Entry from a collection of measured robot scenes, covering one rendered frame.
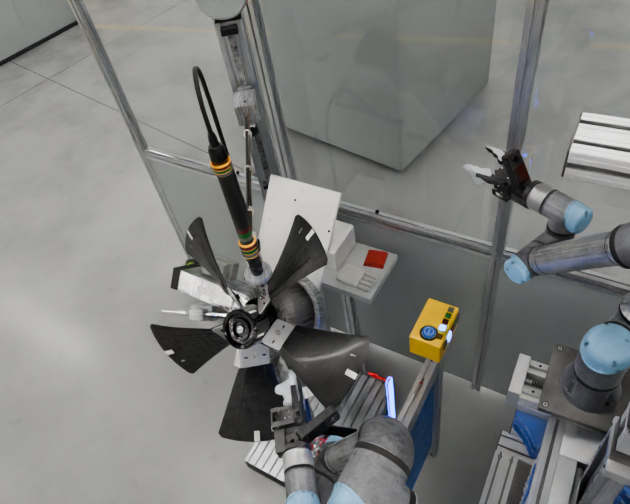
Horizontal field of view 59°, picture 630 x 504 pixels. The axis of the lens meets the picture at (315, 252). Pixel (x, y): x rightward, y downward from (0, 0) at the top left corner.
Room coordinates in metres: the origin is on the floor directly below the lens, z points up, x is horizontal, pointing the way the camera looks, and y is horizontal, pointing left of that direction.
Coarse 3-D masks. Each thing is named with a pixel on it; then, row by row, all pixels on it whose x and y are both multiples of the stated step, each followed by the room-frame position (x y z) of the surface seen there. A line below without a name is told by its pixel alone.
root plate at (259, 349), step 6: (252, 348) 0.93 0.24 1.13; (258, 348) 0.94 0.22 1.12; (264, 348) 0.94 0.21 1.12; (240, 354) 0.92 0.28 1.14; (246, 354) 0.92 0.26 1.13; (252, 354) 0.92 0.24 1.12; (258, 354) 0.92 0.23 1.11; (240, 360) 0.91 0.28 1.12; (246, 360) 0.91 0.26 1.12; (252, 360) 0.91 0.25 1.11; (258, 360) 0.91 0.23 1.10; (264, 360) 0.91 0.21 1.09; (246, 366) 0.90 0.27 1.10; (252, 366) 0.90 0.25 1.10
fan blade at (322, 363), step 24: (288, 336) 0.91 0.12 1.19; (312, 336) 0.90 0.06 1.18; (336, 336) 0.88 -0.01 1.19; (360, 336) 0.86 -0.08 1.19; (288, 360) 0.84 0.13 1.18; (312, 360) 0.82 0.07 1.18; (336, 360) 0.81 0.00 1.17; (360, 360) 0.79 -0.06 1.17; (312, 384) 0.76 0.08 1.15; (336, 384) 0.75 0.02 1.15
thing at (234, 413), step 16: (240, 368) 0.89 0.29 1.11; (256, 368) 0.89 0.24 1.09; (272, 368) 0.89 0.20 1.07; (240, 384) 0.86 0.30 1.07; (256, 384) 0.86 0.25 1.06; (272, 384) 0.86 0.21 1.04; (240, 400) 0.83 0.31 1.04; (256, 400) 0.82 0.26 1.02; (272, 400) 0.82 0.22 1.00; (224, 416) 0.80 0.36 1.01; (240, 416) 0.80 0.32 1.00; (256, 416) 0.79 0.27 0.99; (224, 432) 0.77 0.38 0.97; (240, 432) 0.77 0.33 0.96
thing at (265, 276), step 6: (258, 240) 0.97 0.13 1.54; (264, 264) 0.94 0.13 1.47; (246, 270) 0.94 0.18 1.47; (264, 270) 0.92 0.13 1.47; (270, 270) 0.92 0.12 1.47; (246, 276) 0.92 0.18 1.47; (252, 276) 0.91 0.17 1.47; (258, 276) 0.91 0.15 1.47; (264, 276) 0.90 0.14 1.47; (270, 276) 0.91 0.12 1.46; (252, 282) 0.90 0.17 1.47; (258, 282) 0.89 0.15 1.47; (264, 282) 0.89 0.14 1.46
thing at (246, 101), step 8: (240, 88) 1.59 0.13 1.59; (248, 88) 1.59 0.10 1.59; (240, 96) 1.56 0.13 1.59; (248, 96) 1.55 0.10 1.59; (256, 96) 1.56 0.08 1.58; (240, 104) 1.51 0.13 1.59; (248, 104) 1.51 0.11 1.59; (256, 104) 1.51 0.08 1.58; (240, 112) 1.50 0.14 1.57; (248, 112) 1.50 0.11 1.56; (256, 112) 1.50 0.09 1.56; (240, 120) 1.50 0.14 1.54; (256, 120) 1.50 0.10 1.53
